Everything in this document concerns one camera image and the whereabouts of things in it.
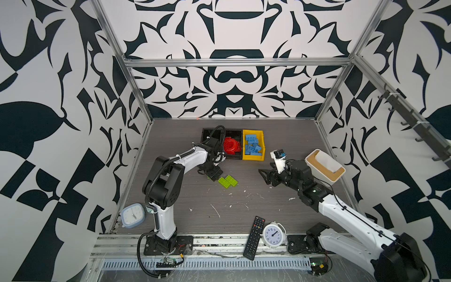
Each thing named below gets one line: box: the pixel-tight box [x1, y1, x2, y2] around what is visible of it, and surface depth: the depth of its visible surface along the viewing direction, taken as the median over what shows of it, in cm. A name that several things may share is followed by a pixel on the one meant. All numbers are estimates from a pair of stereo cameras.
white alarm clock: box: [259, 220, 288, 249], surface depth 76 cm
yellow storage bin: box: [241, 129, 266, 162], surface depth 103 cm
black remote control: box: [242, 215, 266, 261], surface depth 76 cm
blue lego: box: [244, 134, 262, 156], surface depth 104 cm
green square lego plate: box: [217, 174, 238, 189], surface depth 93 cm
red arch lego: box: [223, 136, 241, 155], surface depth 104 cm
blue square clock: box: [119, 202, 146, 229], surface depth 80 cm
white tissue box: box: [304, 148, 346, 188], surface depth 93 cm
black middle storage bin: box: [224, 128, 243, 160], surface depth 104 cm
